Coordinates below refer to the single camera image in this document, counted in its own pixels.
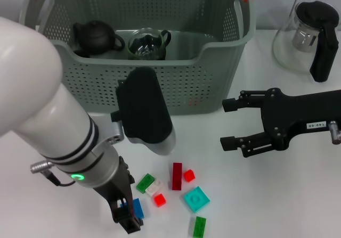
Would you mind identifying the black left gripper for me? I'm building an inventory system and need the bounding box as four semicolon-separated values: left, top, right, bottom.
93;155;144;235

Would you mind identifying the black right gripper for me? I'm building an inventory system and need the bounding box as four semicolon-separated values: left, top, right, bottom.
220;87;341;158

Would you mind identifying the blue square toy plate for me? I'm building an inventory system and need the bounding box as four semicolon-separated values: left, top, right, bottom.
119;198;146;220

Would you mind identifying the green toy brick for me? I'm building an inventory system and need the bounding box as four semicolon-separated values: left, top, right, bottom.
135;173;157;195
190;216;208;238

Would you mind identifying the white toy brick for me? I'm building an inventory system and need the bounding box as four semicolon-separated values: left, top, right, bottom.
145;178;165;197

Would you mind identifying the glass teacup with black sleeve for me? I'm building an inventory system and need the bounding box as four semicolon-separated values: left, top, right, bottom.
127;27;172;61

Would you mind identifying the grey perforated storage basket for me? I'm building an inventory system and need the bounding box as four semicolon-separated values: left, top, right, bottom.
18;0;257;116

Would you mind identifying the small red toy brick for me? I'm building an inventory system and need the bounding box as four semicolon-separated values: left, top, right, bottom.
153;193;168;208
183;169;196;183

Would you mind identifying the dark red long toy brick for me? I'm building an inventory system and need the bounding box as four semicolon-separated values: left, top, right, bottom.
172;162;184;191

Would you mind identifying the cyan square toy plate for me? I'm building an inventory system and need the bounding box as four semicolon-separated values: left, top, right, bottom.
183;186;211;213

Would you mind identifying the black clay teapot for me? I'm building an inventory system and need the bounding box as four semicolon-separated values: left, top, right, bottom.
73;20;126;58

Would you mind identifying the silver right gripper connector post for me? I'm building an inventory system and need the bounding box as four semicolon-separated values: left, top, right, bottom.
328;120;341;145

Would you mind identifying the left arm cable with plug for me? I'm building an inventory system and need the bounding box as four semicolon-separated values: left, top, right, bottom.
30;160;77;187

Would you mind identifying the glass pitcher with black handle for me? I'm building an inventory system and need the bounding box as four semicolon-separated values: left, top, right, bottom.
271;0;341;83

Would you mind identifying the left wrist camera housing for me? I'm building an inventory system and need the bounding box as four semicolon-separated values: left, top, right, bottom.
110;67;177;157

